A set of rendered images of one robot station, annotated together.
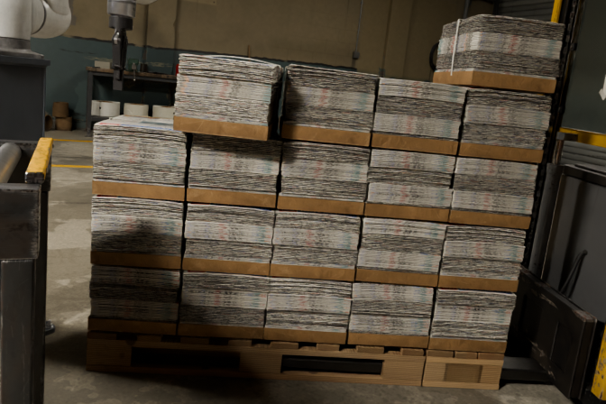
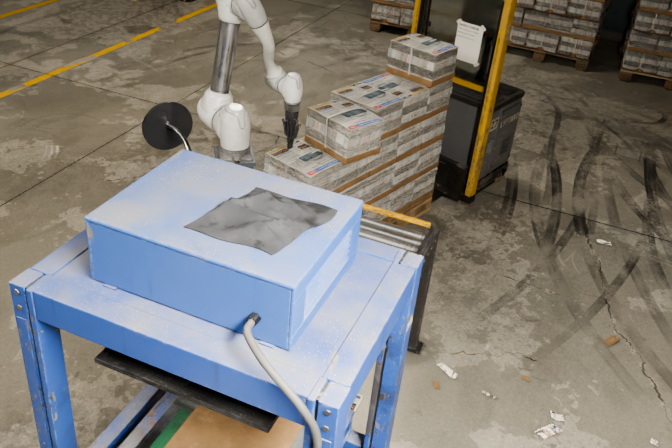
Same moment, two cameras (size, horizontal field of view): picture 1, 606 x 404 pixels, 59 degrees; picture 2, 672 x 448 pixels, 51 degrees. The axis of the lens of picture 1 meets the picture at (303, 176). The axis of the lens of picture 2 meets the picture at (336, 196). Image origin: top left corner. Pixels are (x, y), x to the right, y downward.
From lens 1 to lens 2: 3.61 m
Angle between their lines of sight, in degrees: 47
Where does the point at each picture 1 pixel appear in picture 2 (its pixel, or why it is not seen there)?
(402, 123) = (409, 116)
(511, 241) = (437, 146)
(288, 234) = (372, 186)
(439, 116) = (420, 106)
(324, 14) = not seen: outside the picture
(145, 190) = not seen: hidden behind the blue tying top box
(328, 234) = (385, 178)
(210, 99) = (359, 144)
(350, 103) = (393, 116)
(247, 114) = (372, 144)
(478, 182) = (430, 127)
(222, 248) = not seen: hidden behind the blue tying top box
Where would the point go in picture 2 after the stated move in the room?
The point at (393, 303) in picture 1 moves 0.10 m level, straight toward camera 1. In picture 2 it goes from (402, 194) to (411, 201)
